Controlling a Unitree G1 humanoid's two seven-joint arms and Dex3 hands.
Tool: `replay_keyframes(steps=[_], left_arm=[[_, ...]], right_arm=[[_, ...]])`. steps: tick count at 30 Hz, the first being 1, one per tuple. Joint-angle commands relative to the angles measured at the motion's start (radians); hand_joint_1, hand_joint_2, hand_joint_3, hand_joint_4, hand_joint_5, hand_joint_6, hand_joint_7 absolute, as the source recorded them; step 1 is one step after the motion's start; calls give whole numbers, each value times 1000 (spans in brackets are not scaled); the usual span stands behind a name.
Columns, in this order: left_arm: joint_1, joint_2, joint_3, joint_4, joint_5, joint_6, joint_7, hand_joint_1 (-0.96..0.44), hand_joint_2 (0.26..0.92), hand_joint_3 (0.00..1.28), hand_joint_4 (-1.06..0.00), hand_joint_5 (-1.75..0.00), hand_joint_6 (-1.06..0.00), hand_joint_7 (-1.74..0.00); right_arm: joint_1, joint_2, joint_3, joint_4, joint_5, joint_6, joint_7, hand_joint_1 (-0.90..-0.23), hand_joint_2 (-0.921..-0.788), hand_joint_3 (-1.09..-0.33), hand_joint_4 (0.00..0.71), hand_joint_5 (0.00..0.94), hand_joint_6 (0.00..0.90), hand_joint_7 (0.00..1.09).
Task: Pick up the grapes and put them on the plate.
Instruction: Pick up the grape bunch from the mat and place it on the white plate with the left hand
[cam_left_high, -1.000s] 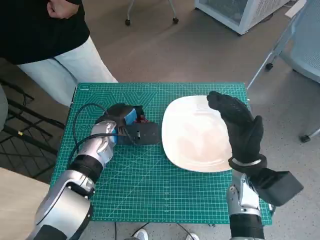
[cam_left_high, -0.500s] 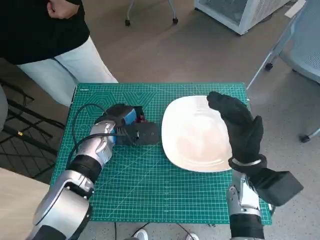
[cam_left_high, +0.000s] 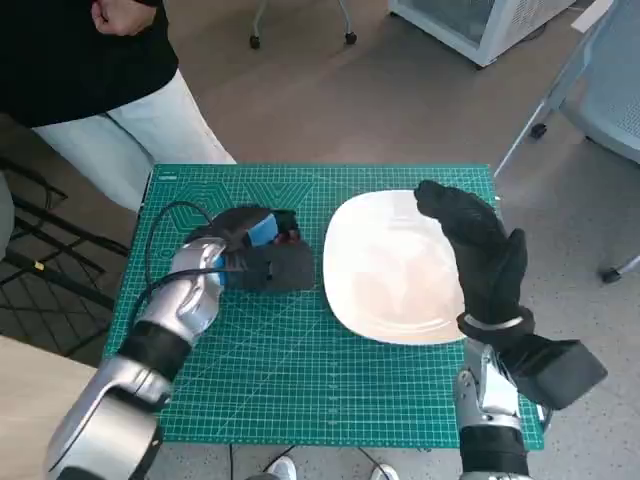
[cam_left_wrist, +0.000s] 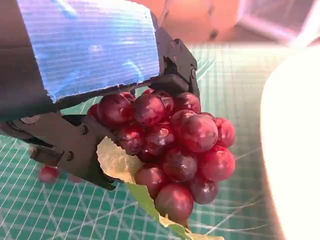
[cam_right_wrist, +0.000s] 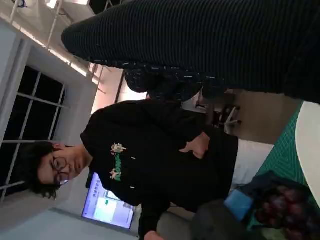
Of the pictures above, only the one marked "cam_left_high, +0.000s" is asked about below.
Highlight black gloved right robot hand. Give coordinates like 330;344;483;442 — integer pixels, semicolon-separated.
414;179;529;327

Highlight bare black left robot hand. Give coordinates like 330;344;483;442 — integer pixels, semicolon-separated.
187;204;302;252

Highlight white plate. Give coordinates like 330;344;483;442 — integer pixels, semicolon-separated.
322;188;469;347

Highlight green cutting mat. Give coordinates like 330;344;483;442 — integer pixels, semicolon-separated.
102;162;547;449

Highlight chair legs with black casters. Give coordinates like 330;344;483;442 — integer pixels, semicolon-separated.
248;0;359;50

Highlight person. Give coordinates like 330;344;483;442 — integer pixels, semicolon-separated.
0;0;237;212

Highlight grey round seat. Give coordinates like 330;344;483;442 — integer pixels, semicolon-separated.
0;172;15;262

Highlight person's hand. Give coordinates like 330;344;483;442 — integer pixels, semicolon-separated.
89;0;167;37

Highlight white cabinet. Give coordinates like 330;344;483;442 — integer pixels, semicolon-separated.
387;0;582;69

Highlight beige wooden desk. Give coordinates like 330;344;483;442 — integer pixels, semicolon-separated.
0;334;102;480

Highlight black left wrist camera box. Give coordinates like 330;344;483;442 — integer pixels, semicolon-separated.
222;241;316;294

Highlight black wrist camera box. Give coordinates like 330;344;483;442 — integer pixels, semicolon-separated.
499;333;609;412
222;241;316;294

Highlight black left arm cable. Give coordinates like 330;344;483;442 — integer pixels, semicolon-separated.
143;200;237;302

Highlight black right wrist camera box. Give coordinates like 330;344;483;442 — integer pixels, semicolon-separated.
499;333;609;412

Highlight black wire rack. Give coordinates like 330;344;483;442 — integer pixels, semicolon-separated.
0;154;129;359

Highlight grey chair with metal frame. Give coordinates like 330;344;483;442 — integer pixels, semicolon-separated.
492;0;640;284

